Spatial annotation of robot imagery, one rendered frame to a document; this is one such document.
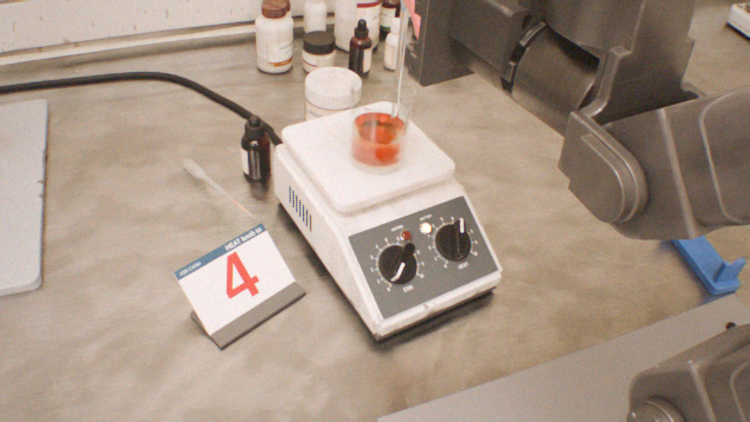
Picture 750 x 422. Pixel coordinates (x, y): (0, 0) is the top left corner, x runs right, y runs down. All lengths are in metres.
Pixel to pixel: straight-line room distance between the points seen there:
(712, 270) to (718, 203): 0.41
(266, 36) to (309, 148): 0.28
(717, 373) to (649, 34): 0.16
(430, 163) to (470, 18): 0.21
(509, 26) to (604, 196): 0.11
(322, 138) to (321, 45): 0.26
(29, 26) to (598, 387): 0.78
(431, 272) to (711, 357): 0.27
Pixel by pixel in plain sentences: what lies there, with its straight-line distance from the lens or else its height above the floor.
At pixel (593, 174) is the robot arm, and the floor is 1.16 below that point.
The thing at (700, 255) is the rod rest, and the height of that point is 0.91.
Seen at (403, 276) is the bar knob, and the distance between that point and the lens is 0.53.
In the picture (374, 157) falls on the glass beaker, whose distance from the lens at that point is 0.54.
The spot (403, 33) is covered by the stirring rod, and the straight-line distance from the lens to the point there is 0.51.
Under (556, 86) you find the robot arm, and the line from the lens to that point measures 0.36.
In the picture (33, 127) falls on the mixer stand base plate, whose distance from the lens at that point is 0.80.
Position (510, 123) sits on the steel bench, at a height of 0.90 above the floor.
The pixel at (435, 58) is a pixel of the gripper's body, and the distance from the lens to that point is 0.41.
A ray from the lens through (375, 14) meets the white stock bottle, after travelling 0.89.
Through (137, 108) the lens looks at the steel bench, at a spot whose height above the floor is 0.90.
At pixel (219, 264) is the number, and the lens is 0.55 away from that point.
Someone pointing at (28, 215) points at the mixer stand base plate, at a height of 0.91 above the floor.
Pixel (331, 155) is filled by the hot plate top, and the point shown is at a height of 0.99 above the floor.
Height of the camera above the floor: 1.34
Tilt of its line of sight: 42 degrees down
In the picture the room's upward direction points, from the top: 6 degrees clockwise
